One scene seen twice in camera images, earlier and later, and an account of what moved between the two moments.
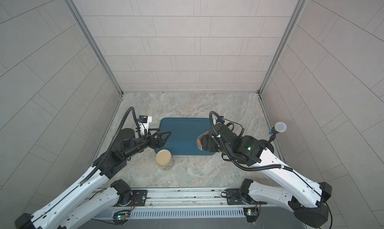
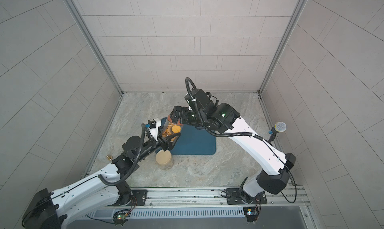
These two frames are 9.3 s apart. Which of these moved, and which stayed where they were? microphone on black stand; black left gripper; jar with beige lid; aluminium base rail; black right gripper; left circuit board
Moved: black left gripper; black right gripper
Stayed: jar with beige lid; aluminium base rail; microphone on black stand; left circuit board
